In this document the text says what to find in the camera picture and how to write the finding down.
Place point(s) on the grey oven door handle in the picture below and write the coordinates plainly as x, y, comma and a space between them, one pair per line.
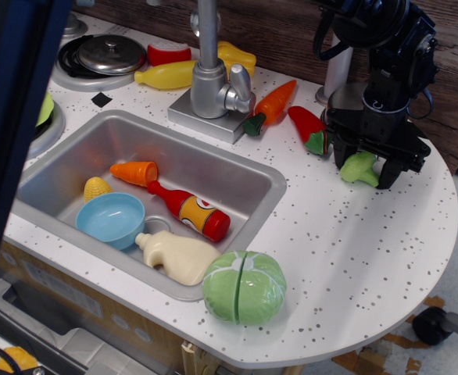
70, 353

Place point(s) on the half orange toy carrot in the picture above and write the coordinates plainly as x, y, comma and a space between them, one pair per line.
140, 173

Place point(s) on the red toy ketchup bottle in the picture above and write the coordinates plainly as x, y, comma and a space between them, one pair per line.
194, 212

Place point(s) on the green toy cabbage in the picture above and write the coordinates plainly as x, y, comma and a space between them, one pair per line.
244, 288

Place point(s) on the green plastic plate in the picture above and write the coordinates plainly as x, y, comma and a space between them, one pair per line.
46, 109

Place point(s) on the yellow toy mustard bottle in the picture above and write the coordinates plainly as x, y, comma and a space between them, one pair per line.
169, 76

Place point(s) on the light blue plastic bowl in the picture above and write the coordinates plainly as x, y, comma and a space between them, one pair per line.
114, 218

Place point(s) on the red toy chili pepper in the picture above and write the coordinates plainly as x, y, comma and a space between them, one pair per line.
311, 130

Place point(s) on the stainless steel pot lid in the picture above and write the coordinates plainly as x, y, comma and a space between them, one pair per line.
111, 54

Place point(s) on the grey stove knob rear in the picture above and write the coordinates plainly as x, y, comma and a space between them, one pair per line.
74, 27

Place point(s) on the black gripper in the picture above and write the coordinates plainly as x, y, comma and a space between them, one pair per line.
381, 131

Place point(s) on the stainless steel toy pot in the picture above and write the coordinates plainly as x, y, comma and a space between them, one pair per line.
349, 96

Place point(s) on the silver toy sink basin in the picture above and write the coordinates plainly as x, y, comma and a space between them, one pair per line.
50, 193

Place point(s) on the red toy cheese wedge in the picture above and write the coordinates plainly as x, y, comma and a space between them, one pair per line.
164, 52

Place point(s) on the cream toy mayonnaise bottle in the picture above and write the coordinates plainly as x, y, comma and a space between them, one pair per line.
183, 259

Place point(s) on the black coil burner front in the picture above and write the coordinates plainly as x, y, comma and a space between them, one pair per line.
49, 138

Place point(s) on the black tape square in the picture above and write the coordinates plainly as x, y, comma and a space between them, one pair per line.
101, 100

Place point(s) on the light green toy broccoli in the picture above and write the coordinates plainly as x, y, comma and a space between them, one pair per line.
360, 167

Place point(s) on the silver toy faucet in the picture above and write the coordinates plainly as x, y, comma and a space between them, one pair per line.
219, 100

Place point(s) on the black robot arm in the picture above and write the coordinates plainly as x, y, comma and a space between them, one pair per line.
399, 38

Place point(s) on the yellow toy corn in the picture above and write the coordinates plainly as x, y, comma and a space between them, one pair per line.
94, 187

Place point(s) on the grey metal pole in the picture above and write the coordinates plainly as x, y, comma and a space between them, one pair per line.
336, 76

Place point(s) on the black caster wheel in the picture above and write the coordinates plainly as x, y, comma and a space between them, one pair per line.
428, 326

